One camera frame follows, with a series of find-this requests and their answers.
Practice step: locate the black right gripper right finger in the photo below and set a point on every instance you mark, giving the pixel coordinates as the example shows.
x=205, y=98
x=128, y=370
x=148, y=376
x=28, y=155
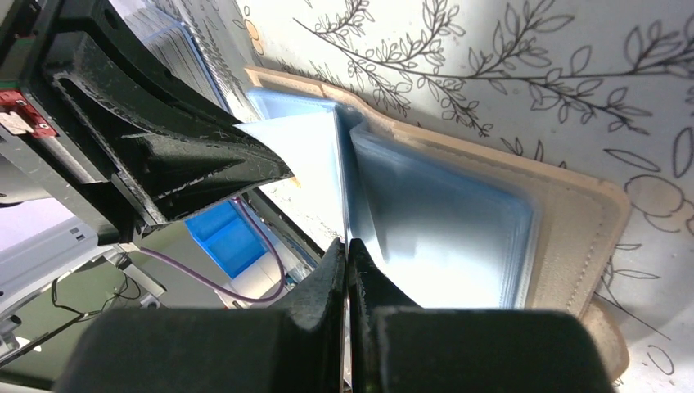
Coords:
x=398, y=346

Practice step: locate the single black credit card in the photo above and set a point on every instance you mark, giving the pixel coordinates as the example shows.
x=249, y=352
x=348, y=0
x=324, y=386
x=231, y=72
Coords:
x=344, y=205

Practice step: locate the beige leather card holder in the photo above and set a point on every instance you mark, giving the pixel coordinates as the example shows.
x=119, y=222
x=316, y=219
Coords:
x=452, y=224

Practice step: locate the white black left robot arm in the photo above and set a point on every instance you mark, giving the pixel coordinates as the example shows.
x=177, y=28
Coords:
x=60, y=241

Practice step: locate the stack of credit cards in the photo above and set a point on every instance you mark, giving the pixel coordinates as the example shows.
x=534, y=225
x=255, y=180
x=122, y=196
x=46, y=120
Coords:
x=170, y=42

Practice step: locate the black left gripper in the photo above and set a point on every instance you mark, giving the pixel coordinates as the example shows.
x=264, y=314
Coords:
x=113, y=130

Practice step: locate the floral patterned table mat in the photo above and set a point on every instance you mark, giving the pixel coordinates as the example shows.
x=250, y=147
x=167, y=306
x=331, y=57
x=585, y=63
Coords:
x=603, y=88

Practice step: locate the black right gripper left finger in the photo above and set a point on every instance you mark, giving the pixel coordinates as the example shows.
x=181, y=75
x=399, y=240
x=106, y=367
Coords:
x=294, y=345

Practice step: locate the clear plastic card box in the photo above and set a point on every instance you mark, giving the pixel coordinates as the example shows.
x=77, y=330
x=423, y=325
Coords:
x=224, y=51

